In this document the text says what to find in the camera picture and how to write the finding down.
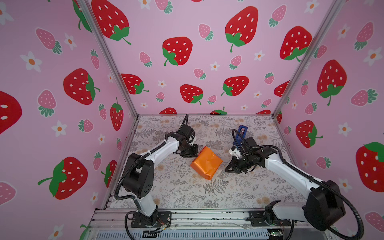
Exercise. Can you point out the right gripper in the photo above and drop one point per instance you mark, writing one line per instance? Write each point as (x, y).
(237, 163)

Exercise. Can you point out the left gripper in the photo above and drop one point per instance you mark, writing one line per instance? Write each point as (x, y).
(194, 153)

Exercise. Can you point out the orange wrapping paper sheet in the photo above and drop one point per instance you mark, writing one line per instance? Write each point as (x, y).
(206, 164)

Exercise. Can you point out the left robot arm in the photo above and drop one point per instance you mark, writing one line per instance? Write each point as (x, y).
(138, 176)

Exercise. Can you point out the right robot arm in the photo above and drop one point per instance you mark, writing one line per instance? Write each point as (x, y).
(322, 206)

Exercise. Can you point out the blue tape dispenser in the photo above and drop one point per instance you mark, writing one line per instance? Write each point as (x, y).
(239, 138)

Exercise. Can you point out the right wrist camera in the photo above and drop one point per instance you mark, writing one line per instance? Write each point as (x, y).
(235, 152)

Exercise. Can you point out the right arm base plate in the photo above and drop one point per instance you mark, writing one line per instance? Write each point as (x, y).
(263, 219)

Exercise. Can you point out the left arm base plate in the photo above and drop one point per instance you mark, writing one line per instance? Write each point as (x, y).
(157, 220)

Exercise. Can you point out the aluminium front frame rail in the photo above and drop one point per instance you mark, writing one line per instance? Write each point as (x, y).
(200, 224)

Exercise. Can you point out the left aluminium corner post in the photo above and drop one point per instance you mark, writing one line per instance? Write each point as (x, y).
(90, 17)

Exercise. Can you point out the aluminium corner post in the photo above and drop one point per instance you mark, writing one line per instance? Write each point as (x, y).
(325, 25)
(90, 17)

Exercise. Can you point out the right aluminium corner post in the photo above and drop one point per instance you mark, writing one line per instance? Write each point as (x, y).
(325, 25)

